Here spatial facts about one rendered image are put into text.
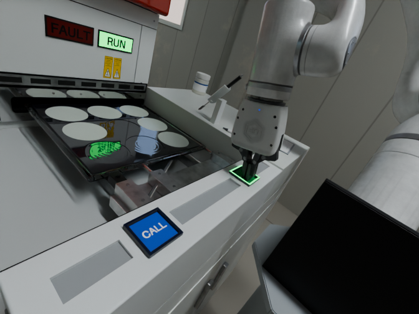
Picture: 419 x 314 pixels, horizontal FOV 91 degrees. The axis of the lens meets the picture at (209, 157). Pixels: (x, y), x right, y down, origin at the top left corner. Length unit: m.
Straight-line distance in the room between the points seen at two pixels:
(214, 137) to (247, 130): 0.28
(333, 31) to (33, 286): 0.47
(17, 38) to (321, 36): 0.66
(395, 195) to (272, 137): 0.23
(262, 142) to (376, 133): 1.69
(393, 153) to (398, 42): 1.61
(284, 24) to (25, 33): 0.60
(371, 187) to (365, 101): 1.59
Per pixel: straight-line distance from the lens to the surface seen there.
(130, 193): 0.42
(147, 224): 0.30
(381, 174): 0.50
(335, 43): 0.38
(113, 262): 0.28
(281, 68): 0.40
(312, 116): 2.09
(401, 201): 0.49
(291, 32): 0.40
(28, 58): 0.74
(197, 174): 0.57
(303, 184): 2.22
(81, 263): 0.28
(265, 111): 0.41
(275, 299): 0.50
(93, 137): 0.60
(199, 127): 0.72
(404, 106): 0.69
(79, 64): 0.78
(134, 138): 0.62
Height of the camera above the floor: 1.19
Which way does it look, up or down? 27 degrees down
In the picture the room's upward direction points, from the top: 21 degrees clockwise
